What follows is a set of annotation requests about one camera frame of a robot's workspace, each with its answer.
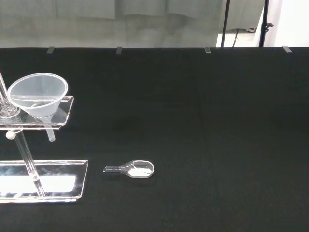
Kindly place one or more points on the clear weighing funnel with powder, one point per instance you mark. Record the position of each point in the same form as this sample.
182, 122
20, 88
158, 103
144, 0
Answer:
140, 171

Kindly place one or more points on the clear funnel stand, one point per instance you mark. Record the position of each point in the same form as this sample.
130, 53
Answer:
64, 113

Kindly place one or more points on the black cloth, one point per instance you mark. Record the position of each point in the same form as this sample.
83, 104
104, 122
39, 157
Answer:
193, 120

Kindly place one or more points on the clear cloth clip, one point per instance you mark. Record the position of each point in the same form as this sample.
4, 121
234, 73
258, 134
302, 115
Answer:
119, 50
287, 49
50, 50
207, 50

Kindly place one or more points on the grey backdrop curtain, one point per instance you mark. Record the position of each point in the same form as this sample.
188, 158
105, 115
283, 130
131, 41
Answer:
72, 21

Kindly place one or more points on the black tripod pole with clamp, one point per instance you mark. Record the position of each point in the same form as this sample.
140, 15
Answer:
264, 24

